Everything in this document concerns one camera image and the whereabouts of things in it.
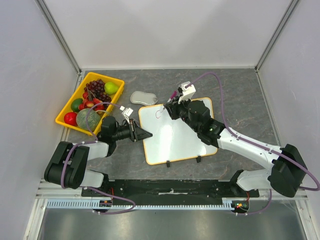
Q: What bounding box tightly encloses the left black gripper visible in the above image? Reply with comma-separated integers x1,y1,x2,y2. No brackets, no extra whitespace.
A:
112,118,152,142

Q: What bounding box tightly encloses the purple capped white marker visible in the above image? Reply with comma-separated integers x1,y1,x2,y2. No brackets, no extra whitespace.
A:
160,91,177,113

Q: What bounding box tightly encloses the orange framed whiteboard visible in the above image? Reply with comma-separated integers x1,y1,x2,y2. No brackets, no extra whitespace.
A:
138,104,218,165

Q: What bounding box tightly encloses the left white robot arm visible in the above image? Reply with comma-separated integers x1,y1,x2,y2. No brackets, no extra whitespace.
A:
44,116,153,197

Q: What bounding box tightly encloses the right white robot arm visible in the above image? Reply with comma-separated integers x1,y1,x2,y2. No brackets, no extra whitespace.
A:
164,98,307,198

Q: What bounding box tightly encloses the grey whiteboard eraser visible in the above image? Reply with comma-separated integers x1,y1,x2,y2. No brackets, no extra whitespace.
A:
130,91,158,106

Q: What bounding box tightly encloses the green netted melon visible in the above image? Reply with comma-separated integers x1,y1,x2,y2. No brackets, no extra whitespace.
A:
76,108,101,132

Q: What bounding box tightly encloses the green pear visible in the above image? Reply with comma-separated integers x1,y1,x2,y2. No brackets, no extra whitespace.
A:
104,81,119,95

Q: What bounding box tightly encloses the dark purple grape bunch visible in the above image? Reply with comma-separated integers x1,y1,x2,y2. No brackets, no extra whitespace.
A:
82,79,112,107

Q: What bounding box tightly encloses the red apple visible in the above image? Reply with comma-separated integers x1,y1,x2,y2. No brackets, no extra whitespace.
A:
63,112,77,126

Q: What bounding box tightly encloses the green lime fruit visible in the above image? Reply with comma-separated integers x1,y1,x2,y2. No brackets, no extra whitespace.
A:
70,98,83,113

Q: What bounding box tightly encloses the yellow plastic fruit tray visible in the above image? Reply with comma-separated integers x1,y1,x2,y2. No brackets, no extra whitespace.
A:
55,72,125,136

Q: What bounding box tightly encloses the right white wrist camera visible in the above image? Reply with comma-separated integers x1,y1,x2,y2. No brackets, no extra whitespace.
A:
178,81,196,104

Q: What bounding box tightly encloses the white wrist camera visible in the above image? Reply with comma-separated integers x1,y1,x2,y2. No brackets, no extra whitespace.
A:
178,81,196,104
119,106,134,123

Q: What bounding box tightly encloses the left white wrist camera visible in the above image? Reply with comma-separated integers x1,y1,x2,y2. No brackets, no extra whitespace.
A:
119,106,134,123

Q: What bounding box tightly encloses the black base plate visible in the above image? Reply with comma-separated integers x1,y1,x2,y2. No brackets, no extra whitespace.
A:
81,178,260,206

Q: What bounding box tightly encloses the white slotted cable duct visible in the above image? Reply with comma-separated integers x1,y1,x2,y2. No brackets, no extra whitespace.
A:
46,198,245,211

